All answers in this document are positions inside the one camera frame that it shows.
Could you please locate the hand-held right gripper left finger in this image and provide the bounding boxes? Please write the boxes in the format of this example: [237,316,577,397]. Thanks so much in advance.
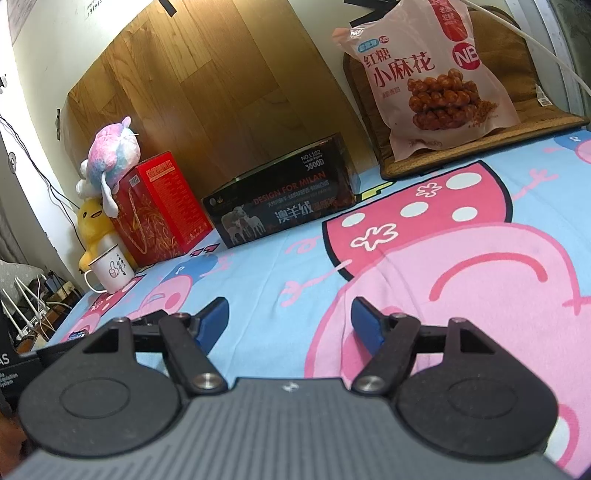
[81,298,230,395]

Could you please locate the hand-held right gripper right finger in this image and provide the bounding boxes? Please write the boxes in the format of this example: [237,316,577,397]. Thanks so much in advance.
[351,298,499,395]

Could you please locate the black printed cardboard box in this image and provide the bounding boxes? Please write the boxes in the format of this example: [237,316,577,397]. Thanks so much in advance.
[202,133,362,249]

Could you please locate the white enamel mug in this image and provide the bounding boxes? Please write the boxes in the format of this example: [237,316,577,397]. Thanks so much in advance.
[84,244,136,294]

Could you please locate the blue cartoon printed bedsheet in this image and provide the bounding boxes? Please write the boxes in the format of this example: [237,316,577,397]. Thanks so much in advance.
[48,127,591,480]

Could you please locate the red gift box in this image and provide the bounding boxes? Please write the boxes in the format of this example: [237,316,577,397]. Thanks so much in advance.
[111,151,214,267]

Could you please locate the yellow plush toy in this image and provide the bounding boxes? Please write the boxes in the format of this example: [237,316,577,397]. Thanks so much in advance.
[78,198,116,271]

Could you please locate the white router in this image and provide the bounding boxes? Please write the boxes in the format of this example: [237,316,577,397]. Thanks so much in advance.
[0,274,51,342]

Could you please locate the pink and blue plush toy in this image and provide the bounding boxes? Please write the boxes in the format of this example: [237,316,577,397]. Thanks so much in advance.
[76,116,141,217]

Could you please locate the black carton with white print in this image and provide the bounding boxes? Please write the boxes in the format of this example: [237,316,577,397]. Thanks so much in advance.
[0,351,47,404]

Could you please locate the large pink snack bag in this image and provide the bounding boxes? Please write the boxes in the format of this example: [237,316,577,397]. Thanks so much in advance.
[332,0,522,162]

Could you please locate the black wall cable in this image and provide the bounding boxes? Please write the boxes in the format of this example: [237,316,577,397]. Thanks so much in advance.
[0,115,79,208]

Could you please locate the white power cable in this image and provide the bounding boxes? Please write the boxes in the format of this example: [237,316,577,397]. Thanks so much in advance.
[462,0,591,93]

